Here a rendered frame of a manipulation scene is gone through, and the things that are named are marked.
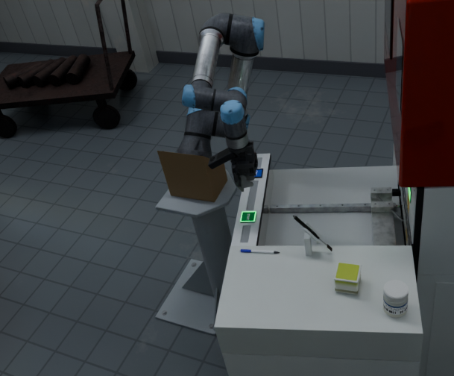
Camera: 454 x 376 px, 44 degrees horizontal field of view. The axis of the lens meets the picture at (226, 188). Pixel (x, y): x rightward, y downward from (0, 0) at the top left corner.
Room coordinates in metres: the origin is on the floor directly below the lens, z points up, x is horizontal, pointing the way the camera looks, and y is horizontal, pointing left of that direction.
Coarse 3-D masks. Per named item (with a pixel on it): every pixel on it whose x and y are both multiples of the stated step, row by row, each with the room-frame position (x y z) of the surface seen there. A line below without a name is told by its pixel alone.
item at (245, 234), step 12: (264, 156) 1.91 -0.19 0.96; (264, 168) 1.83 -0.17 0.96; (264, 180) 1.75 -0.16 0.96; (252, 192) 1.70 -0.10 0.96; (264, 192) 1.68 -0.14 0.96; (240, 204) 1.64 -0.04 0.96; (252, 204) 1.63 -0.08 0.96; (240, 216) 1.57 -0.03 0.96; (240, 228) 1.50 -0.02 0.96; (252, 228) 1.49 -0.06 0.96; (240, 240) 1.44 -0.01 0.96; (252, 240) 1.43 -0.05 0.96
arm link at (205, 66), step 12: (204, 24) 2.01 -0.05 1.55; (216, 24) 1.98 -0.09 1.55; (204, 36) 1.94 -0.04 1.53; (216, 36) 1.94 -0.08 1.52; (204, 48) 1.87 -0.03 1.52; (216, 48) 1.88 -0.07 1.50; (204, 60) 1.80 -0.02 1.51; (216, 60) 1.84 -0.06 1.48; (204, 72) 1.75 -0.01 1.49; (192, 84) 1.71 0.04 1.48; (204, 84) 1.69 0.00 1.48; (192, 96) 1.65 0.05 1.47; (204, 96) 1.64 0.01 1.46; (204, 108) 1.64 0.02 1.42
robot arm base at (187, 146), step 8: (184, 136) 2.00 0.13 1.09; (192, 136) 1.97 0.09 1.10; (200, 136) 1.96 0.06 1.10; (208, 136) 1.98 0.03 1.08; (184, 144) 1.95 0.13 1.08; (192, 144) 1.94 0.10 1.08; (200, 144) 1.94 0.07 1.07; (208, 144) 1.95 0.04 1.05; (184, 152) 1.92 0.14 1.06; (192, 152) 1.91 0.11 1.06; (200, 152) 1.91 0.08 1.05; (208, 152) 1.92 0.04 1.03
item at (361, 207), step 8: (272, 208) 1.70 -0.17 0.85; (280, 208) 1.69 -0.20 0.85; (288, 208) 1.68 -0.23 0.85; (296, 208) 1.67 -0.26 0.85; (304, 208) 1.66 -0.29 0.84; (312, 208) 1.65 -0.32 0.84; (320, 208) 1.64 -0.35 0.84; (328, 208) 1.63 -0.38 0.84; (336, 208) 1.62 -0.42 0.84; (344, 208) 1.61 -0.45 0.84; (352, 208) 1.61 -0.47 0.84; (360, 208) 1.60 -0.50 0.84; (368, 208) 1.59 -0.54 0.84
